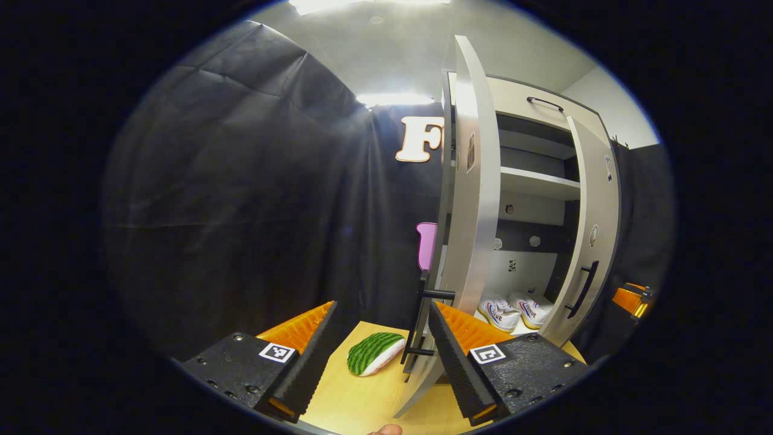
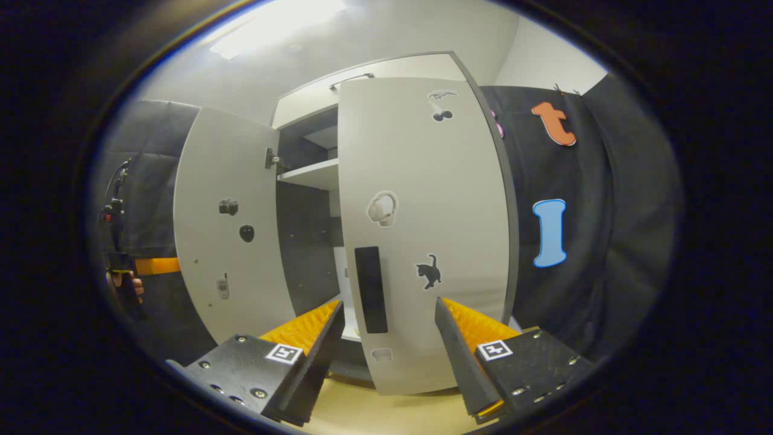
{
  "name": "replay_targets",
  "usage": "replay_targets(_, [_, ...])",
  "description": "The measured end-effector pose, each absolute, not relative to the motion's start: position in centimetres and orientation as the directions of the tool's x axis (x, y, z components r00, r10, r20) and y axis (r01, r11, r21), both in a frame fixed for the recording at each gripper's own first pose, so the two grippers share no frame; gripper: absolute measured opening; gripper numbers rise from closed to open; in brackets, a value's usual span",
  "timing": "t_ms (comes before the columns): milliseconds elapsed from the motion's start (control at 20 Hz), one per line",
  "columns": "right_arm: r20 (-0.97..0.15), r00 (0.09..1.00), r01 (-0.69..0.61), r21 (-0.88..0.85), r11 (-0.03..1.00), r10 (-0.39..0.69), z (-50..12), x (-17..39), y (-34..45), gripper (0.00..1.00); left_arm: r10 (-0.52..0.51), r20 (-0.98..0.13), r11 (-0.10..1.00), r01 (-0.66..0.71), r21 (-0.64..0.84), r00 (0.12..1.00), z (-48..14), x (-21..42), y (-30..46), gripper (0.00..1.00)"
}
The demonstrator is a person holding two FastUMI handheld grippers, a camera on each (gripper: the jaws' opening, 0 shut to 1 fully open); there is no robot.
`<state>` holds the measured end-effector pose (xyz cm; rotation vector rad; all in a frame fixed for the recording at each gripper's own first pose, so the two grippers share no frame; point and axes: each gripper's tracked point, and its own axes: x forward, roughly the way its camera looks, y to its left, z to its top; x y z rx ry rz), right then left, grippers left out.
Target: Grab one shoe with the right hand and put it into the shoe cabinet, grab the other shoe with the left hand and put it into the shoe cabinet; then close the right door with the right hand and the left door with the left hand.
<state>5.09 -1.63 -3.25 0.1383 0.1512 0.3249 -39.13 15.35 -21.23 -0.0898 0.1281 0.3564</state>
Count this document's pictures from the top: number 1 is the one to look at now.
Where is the white shoe cabinet door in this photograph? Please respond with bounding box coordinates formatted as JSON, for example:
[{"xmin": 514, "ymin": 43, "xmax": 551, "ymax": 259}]
[
  {"xmin": 394, "ymin": 35, "xmax": 502, "ymax": 419},
  {"xmin": 539, "ymin": 116, "xmax": 623, "ymax": 348}
]

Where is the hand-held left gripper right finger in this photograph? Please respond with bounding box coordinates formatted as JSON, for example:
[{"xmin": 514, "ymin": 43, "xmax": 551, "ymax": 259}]
[{"xmin": 428, "ymin": 300, "xmax": 591, "ymax": 427}]

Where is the ceiling light panel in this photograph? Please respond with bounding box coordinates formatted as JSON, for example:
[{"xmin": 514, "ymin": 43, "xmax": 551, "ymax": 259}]
[{"xmin": 289, "ymin": 0, "xmax": 452, "ymax": 16}]

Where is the white grey shoe cabinet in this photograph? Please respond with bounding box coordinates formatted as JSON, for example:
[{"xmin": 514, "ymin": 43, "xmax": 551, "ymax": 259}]
[{"xmin": 441, "ymin": 69, "xmax": 623, "ymax": 339}]

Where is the black backdrop cloth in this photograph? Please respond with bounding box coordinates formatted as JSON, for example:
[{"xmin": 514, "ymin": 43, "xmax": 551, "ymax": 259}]
[
  {"xmin": 613, "ymin": 140, "xmax": 674, "ymax": 303},
  {"xmin": 103, "ymin": 18, "xmax": 454, "ymax": 363}
]

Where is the pink plastic object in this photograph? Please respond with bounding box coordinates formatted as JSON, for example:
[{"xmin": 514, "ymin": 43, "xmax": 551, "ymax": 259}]
[{"xmin": 415, "ymin": 222, "xmax": 438, "ymax": 271}]

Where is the white striped shoe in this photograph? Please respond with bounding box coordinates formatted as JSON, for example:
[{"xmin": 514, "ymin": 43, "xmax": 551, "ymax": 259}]
[
  {"xmin": 508, "ymin": 292, "xmax": 554, "ymax": 330},
  {"xmin": 477, "ymin": 297, "xmax": 522, "ymax": 334}
]

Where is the black door handle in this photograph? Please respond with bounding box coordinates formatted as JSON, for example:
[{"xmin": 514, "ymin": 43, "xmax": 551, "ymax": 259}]
[
  {"xmin": 402, "ymin": 271, "xmax": 457, "ymax": 382},
  {"xmin": 565, "ymin": 261, "xmax": 600, "ymax": 320}
]

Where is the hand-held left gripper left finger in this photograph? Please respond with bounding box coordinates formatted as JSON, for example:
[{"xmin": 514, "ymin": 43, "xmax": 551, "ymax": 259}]
[{"xmin": 181, "ymin": 300, "xmax": 338, "ymax": 424}]

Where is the white cabinet shelf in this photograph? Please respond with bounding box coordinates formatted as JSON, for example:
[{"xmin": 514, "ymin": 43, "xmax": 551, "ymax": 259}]
[
  {"xmin": 500, "ymin": 166, "xmax": 582, "ymax": 201},
  {"xmin": 499, "ymin": 129, "xmax": 577, "ymax": 161}
]

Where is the watermelon slice plush toy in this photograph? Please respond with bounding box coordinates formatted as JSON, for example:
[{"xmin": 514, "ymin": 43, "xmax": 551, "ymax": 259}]
[{"xmin": 347, "ymin": 332, "xmax": 406, "ymax": 377}]

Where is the white cabinet drawer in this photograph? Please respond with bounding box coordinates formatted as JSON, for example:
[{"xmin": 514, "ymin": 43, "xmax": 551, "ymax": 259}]
[{"xmin": 486, "ymin": 76, "xmax": 608, "ymax": 146}]

